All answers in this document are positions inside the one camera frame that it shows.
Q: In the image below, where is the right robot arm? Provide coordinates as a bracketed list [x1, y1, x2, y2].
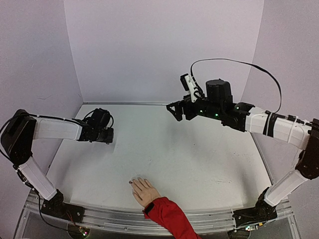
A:
[166, 75, 319, 207]

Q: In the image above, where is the red jacket sleeve forearm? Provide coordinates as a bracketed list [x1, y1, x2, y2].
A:
[143, 197, 201, 239]

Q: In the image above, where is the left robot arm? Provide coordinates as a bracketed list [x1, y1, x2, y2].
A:
[0, 108, 114, 218]

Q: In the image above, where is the mannequin hand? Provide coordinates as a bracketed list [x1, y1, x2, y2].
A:
[129, 177, 161, 208]

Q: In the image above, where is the circuit board with leds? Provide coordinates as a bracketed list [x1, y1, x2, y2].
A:
[67, 224, 90, 239]

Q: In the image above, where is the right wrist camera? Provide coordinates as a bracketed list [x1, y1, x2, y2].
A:
[180, 74, 204, 103]

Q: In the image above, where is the aluminium back rail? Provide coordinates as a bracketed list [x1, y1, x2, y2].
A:
[82, 102, 174, 106]

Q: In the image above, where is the aluminium rail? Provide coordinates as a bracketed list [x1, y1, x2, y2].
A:
[82, 102, 174, 106]
[26, 195, 293, 239]

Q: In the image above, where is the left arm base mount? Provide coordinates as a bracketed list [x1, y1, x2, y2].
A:
[40, 190, 85, 223]

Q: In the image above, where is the aluminium front rail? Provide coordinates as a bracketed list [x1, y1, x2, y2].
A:
[26, 195, 293, 239]

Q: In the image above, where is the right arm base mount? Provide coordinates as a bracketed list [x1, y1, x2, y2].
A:
[232, 187, 277, 228]

